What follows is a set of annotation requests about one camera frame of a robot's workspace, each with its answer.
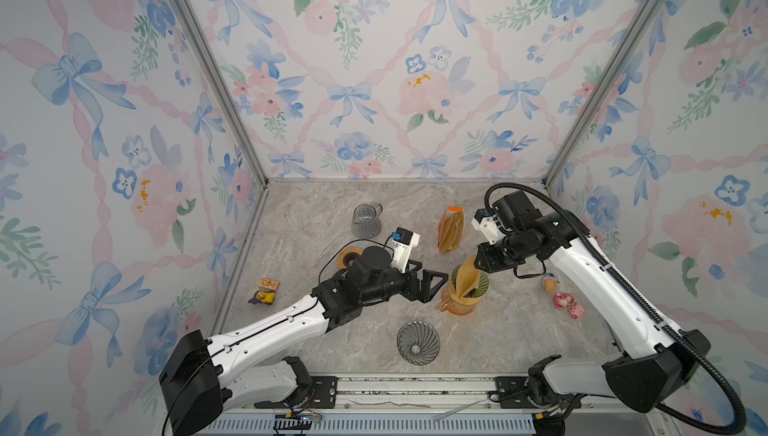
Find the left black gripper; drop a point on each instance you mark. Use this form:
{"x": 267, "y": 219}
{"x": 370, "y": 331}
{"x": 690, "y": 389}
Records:
{"x": 425, "y": 294}

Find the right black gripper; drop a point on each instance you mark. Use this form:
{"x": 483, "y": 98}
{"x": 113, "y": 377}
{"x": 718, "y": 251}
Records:
{"x": 485, "y": 258}

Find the orange glass carafe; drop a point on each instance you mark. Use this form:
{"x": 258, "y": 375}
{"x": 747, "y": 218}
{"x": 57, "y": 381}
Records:
{"x": 459, "y": 307}

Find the brown paper coffee filter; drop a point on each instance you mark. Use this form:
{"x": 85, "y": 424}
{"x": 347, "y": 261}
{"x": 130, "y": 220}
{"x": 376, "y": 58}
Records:
{"x": 467, "y": 266}

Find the clear grey glass dripper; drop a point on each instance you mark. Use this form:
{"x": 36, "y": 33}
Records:
{"x": 418, "y": 343}

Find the green glass dripper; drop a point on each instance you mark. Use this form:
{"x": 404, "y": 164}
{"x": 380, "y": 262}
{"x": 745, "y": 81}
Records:
{"x": 477, "y": 280}

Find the orange coffee filter packet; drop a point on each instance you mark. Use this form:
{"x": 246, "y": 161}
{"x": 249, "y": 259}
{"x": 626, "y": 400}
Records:
{"x": 450, "y": 230}

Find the clear grey glass pitcher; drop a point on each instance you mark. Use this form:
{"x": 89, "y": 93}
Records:
{"x": 366, "y": 222}

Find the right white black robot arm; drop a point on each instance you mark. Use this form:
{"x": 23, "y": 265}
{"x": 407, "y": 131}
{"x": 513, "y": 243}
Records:
{"x": 655, "y": 356}

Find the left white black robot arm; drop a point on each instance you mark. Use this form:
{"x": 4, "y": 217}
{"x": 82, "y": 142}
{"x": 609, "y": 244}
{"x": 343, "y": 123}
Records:
{"x": 203, "y": 376}

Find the small ice cream cone toy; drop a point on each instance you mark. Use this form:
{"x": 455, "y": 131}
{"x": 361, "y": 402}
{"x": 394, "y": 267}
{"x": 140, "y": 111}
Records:
{"x": 550, "y": 284}

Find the small pink toy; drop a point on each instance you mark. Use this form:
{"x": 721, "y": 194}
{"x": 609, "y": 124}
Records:
{"x": 567, "y": 303}

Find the small orange yellow toy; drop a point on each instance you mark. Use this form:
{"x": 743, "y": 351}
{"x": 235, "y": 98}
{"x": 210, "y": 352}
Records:
{"x": 265, "y": 293}

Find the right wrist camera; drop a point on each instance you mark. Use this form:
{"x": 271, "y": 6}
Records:
{"x": 486, "y": 225}

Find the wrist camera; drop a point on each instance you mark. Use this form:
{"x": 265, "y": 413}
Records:
{"x": 486, "y": 225}
{"x": 403, "y": 243}

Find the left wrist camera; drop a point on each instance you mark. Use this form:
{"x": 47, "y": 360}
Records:
{"x": 403, "y": 243}

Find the aluminium frame rail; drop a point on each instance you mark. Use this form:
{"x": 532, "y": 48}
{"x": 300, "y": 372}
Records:
{"x": 437, "y": 404}

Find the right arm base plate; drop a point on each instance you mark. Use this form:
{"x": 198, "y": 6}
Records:
{"x": 512, "y": 392}

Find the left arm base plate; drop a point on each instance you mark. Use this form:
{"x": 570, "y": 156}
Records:
{"x": 315, "y": 392}

